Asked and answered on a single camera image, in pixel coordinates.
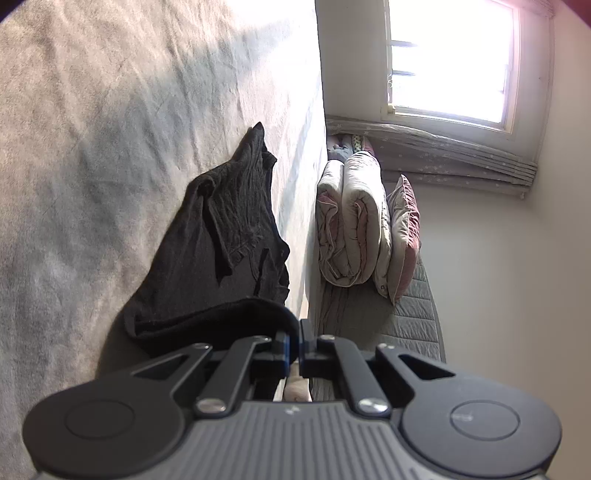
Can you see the white folded towel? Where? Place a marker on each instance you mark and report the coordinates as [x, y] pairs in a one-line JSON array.
[[296, 390]]

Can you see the grey quilted headboard cover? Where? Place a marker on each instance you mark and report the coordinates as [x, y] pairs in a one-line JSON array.
[[397, 323]]

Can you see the folded beige pink quilt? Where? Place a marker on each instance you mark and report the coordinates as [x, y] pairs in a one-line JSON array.
[[351, 221]]

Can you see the grey star curtain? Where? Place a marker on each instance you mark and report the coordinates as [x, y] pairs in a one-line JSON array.
[[438, 157]]

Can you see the patterned cushion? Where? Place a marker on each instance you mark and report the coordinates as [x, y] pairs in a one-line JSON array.
[[353, 142]]

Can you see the pink beige pillow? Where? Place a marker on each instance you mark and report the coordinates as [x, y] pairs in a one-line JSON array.
[[404, 240]]

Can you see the window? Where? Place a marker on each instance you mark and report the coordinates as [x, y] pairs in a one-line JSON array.
[[452, 60]]

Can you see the white bed sheet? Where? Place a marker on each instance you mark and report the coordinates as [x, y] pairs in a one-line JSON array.
[[92, 161]]

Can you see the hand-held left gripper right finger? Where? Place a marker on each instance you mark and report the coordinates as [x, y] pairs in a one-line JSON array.
[[305, 357]]

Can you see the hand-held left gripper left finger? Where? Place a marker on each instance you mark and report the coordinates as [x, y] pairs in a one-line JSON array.
[[286, 353]]

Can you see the black t-shirt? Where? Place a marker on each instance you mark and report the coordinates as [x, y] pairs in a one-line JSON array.
[[221, 240]]

